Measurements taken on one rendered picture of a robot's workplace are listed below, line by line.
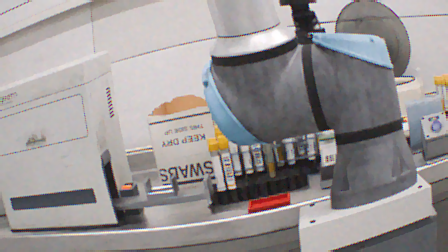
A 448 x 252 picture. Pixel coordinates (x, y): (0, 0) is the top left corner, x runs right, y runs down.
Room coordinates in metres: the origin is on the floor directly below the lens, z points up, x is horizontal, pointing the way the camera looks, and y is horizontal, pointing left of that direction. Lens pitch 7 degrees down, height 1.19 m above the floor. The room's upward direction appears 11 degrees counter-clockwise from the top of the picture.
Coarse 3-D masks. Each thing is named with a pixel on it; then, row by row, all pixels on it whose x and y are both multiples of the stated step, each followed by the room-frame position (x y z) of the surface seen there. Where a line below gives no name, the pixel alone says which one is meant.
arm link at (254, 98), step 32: (224, 0) 1.24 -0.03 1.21; (256, 0) 1.24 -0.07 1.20; (224, 32) 1.25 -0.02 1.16; (256, 32) 1.24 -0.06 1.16; (288, 32) 1.26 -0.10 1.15; (224, 64) 1.25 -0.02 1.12; (256, 64) 1.23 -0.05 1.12; (288, 64) 1.24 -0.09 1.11; (224, 96) 1.26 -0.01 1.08; (256, 96) 1.24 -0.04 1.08; (288, 96) 1.23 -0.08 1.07; (224, 128) 1.27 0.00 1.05; (256, 128) 1.26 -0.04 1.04; (288, 128) 1.25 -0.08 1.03
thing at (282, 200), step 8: (288, 192) 1.60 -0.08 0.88; (256, 200) 1.61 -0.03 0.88; (264, 200) 1.60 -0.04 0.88; (272, 200) 1.60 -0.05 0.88; (280, 200) 1.58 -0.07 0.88; (288, 200) 1.54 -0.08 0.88; (248, 208) 1.55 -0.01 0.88; (256, 208) 1.54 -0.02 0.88; (264, 208) 1.54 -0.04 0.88; (272, 208) 1.54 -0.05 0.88
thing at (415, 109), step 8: (432, 96) 1.69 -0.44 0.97; (440, 96) 1.65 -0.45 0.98; (408, 104) 1.67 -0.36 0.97; (416, 104) 1.66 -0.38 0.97; (424, 104) 1.66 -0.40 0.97; (432, 104) 1.66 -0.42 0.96; (440, 104) 1.65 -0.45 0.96; (408, 112) 1.67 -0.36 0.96; (416, 112) 1.66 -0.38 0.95; (424, 112) 1.66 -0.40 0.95; (432, 112) 1.66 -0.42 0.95; (408, 120) 1.67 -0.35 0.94; (416, 120) 1.66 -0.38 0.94; (416, 128) 1.66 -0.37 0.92; (416, 136) 1.66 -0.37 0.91; (416, 144) 1.66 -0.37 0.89; (416, 152) 1.65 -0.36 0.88
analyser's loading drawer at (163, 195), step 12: (204, 180) 1.59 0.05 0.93; (156, 192) 1.60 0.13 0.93; (168, 192) 1.60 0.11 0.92; (180, 192) 1.63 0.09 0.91; (192, 192) 1.61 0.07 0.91; (204, 192) 1.59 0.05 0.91; (120, 204) 1.60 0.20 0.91; (132, 204) 1.60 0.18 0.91; (144, 204) 1.60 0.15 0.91; (156, 204) 1.60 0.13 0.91
